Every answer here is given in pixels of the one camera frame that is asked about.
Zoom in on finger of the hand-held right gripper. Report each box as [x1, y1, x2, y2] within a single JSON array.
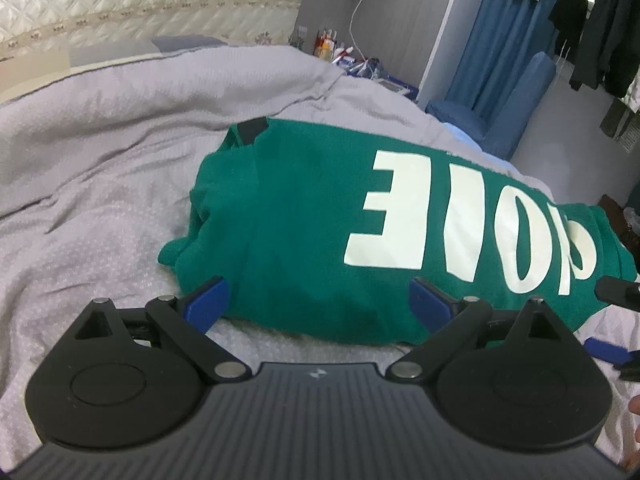
[[595, 276, 640, 307], [584, 337, 640, 384]]

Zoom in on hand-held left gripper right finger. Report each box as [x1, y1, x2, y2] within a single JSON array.
[[391, 276, 567, 382]]

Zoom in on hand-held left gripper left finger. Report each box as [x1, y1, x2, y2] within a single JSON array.
[[74, 275, 247, 382]]

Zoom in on green hoodie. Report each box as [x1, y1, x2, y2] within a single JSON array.
[[157, 117, 639, 347]]

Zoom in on person's right hand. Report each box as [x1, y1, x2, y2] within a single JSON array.
[[620, 394, 640, 466]]

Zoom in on grey textured blanket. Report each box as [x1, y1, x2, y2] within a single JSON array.
[[0, 44, 640, 463]]

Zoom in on light blue bedsheet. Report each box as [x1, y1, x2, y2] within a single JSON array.
[[440, 120, 512, 162]]

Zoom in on blue covered chair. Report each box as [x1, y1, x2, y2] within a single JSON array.
[[426, 51, 557, 161]]

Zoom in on white flat device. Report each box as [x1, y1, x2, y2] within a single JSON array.
[[372, 77, 414, 97]]

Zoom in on blue nightstand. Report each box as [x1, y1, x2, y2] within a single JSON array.
[[330, 55, 419, 102]]

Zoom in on grey pillow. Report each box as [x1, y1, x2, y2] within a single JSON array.
[[150, 34, 232, 54]]

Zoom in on black hanging jackets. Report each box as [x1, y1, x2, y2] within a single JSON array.
[[548, 0, 640, 99]]

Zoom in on blue curtain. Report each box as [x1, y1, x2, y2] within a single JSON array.
[[445, 0, 557, 127]]

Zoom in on group of toiletry bottles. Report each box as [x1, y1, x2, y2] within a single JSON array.
[[312, 27, 342, 62]]

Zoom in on beige pillow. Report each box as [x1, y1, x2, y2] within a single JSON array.
[[0, 40, 72, 104]]

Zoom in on grey wire basket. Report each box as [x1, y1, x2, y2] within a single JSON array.
[[600, 99, 640, 152]]

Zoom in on white charging cable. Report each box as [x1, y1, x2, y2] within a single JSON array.
[[346, 0, 372, 59]]

